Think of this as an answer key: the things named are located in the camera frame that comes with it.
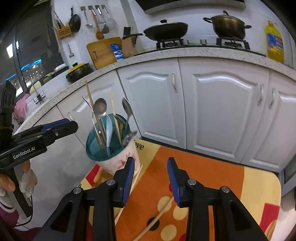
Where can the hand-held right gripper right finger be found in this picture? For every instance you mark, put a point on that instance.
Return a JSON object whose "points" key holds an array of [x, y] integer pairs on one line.
{"points": [[174, 183]]}

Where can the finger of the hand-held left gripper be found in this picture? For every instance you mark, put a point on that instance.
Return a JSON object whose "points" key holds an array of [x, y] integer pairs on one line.
{"points": [[55, 122], [67, 129]]}

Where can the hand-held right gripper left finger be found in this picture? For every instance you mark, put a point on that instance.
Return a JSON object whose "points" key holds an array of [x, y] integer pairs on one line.
{"points": [[129, 183]]}

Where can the white floral utensil holder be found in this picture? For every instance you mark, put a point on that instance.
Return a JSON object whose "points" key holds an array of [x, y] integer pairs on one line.
{"points": [[120, 160]]}

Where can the thin metal spoon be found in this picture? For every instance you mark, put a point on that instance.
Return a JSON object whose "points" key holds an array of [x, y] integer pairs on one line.
{"points": [[87, 103]]}

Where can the brown wooden chopstick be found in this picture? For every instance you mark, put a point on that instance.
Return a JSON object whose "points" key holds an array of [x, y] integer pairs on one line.
{"points": [[91, 99]]}

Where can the large metal spoon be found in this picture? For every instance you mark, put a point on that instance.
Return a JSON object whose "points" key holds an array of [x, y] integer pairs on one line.
{"points": [[100, 107]]}

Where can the white ceramic spoon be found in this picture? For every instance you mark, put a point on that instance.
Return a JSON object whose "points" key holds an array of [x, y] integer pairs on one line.
{"points": [[109, 132]]}

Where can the blurred metal fork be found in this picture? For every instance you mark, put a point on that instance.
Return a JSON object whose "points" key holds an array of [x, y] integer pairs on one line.
{"points": [[128, 138]]}

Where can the brass coloured utensil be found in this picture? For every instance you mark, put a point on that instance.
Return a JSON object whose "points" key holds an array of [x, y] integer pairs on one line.
{"points": [[119, 121]]}

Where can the person's left forearm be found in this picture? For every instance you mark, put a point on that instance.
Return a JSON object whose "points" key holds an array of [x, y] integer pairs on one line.
{"points": [[9, 220]]}

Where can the person's left hand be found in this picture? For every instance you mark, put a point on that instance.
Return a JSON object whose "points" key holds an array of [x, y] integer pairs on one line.
{"points": [[5, 182]]}

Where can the white cabinet door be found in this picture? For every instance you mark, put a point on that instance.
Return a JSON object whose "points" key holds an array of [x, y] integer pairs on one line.
{"points": [[222, 111], [284, 127], [69, 157], [150, 104]]}

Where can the sink faucet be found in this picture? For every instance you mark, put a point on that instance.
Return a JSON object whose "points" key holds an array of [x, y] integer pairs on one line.
{"points": [[39, 98]]}

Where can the pink cloth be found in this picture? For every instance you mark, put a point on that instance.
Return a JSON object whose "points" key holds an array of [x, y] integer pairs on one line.
{"points": [[22, 106]]}

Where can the colourful printed mat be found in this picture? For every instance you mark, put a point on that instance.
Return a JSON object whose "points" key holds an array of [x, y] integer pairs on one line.
{"points": [[208, 166]]}

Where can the yellow sponge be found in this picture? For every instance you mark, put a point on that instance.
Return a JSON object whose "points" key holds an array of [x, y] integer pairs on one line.
{"points": [[34, 85]]}

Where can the metal spoons in cup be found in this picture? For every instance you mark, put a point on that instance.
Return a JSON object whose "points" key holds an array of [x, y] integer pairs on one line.
{"points": [[101, 88]]}

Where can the white and green box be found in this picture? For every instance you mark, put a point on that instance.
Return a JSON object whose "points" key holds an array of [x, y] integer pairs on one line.
{"points": [[61, 68]]}

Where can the black casserole yellow lid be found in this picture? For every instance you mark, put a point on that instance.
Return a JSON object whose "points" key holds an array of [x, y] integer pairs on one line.
{"points": [[78, 71]]}

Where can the small metal peeler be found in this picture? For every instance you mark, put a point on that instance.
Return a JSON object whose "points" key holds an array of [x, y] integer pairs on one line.
{"points": [[71, 55]]}

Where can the dark window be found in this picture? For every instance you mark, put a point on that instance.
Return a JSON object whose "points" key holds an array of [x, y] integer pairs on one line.
{"points": [[34, 46]]}

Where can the wooden cutting board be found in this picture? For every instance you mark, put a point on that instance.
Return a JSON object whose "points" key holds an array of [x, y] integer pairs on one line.
{"points": [[101, 53]]}

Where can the blue white salt bag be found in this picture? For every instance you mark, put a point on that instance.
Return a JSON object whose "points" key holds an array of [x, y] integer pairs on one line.
{"points": [[117, 52]]}

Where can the dark kitchen utensil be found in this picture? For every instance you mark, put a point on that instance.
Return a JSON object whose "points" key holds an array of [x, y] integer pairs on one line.
{"points": [[57, 22]]}

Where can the small black frying pan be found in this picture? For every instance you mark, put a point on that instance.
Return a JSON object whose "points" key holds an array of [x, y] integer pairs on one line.
{"points": [[75, 23]]}

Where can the wooden knife block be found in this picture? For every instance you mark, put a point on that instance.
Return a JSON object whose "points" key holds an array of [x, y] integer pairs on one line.
{"points": [[129, 47]]}

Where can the metal spatula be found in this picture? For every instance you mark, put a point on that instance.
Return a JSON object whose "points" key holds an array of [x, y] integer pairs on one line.
{"points": [[106, 29]]}

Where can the steel ladle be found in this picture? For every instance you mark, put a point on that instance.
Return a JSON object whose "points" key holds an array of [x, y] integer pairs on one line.
{"points": [[86, 17]]}

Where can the speckled kitchen countertop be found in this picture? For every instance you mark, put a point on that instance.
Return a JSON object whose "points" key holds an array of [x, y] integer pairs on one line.
{"points": [[161, 58]]}

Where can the black gas stove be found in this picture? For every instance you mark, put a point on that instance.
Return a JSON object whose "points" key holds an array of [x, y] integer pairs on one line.
{"points": [[201, 50]]}

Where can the black wok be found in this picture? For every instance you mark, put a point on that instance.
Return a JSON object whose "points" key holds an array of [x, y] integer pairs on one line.
{"points": [[166, 31]]}

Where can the dark metal cooking pot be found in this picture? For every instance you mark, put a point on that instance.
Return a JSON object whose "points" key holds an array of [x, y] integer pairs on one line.
{"points": [[229, 27]]}

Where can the black range hood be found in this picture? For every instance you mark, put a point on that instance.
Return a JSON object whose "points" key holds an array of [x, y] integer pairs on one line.
{"points": [[185, 4]]}

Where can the yellow oil bottle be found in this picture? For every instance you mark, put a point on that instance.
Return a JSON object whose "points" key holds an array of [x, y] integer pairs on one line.
{"points": [[275, 44]]}

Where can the bamboo wall utensil holder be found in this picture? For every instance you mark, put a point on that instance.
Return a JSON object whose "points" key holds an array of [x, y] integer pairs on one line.
{"points": [[64, 32]]}

